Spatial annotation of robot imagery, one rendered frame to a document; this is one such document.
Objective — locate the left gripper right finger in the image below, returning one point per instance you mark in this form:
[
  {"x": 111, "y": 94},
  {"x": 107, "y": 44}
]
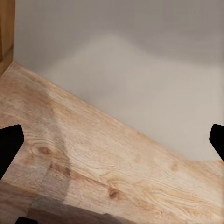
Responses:
[{"x": 216, "y": 138}]

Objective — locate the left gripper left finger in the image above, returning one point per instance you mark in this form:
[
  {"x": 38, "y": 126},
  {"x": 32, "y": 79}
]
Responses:
[{"x": 11, "y": 140}]

